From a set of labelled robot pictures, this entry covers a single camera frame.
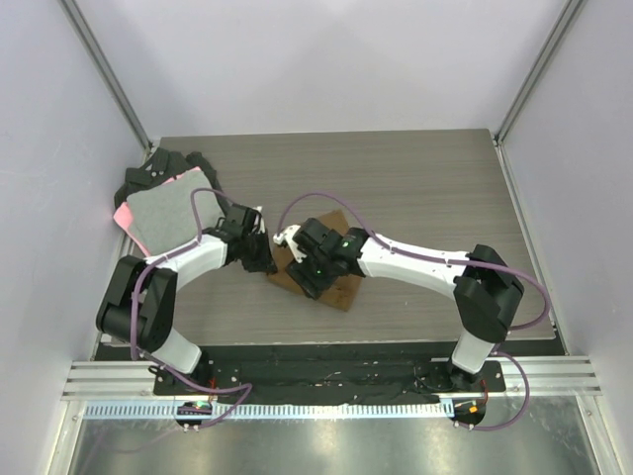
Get brown cloth napkin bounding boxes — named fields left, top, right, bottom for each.
left=267, top=209, right=363, bottom=312

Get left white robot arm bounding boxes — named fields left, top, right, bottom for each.
left=96, top=205, right=277, bottom=395

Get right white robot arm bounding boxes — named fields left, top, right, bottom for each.
left=273, top=218, right=524, bottom=391

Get grey cloth napkin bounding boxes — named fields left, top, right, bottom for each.
left=126, top=167, right=226, bottom=253

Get black cloth pile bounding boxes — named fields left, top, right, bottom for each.
left=113, top=147, right=222, bottom=228

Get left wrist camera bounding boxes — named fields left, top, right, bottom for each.
left=252, top=206, right=266, bottom=234

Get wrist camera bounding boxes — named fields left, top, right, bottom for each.
left=273, top=225, right=307, bottom=263
left=252, top=206, right=266, bottom=234

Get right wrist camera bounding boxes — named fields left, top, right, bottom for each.
left=273, top=225, right=307, bottom=263

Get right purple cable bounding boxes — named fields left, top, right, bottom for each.
left=279, top=191, right=553, bottom=434

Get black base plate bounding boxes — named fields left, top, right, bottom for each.
left=150, top=342, right=506, bottom=406

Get white slotted cable duct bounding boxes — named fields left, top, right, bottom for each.
left=84, top=399, right=454, bottom=421

